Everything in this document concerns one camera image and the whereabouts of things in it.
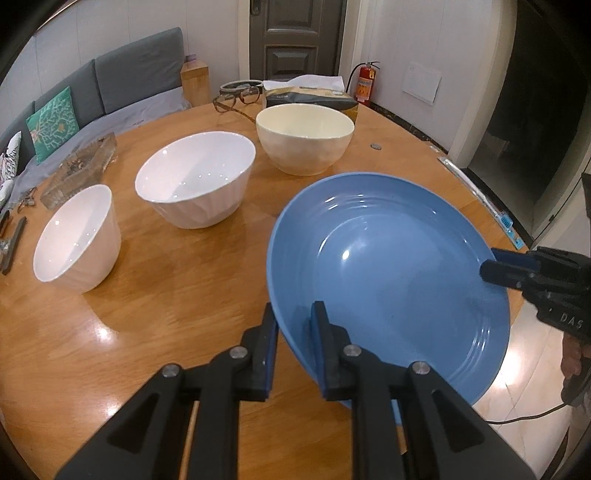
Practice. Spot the tortoiseshell eyeglasses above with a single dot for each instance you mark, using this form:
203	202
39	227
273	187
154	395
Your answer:
251	94

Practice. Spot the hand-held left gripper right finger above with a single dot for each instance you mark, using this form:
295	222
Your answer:
318	353

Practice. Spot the blue plate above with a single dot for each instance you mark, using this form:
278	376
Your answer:
392	258

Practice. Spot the white paper notice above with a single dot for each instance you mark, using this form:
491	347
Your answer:
420	83

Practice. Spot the small metal trinket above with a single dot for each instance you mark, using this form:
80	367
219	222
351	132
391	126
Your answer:
27	199

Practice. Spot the black and gold tissue box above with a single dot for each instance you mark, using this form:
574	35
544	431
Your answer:
318	96

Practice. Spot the white printed cushion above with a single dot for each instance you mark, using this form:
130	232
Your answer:
9	161

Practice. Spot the small white bowl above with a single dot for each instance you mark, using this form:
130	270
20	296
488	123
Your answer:
74	240

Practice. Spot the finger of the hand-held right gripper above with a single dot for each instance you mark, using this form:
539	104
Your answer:
503	274
515	257

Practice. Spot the large white ribbed bowl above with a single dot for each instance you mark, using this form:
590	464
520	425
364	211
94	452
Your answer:
198	170

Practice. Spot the grey sofa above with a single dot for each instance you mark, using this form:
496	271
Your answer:
129	74

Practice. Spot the round white rimmed container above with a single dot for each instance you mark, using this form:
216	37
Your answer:
231	84

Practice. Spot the wooden side table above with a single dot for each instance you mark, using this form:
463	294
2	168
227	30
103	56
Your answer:
196	83

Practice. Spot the cream bowl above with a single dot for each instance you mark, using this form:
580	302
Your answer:
300	147

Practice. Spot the dark panelled door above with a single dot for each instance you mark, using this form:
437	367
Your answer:
295	46

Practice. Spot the red fire extinguisher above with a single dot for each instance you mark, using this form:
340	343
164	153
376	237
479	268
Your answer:
364	85

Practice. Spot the teal patterned cushion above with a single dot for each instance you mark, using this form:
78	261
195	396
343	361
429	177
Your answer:
51	122

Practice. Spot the glass ashtray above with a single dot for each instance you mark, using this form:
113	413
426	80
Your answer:
78	168

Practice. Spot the packaged blue toothbrush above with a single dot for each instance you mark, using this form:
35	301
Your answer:
471	182

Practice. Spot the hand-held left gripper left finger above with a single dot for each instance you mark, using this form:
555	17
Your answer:
270	353

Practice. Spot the person's right hand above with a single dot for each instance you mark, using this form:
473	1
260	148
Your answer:
571	355

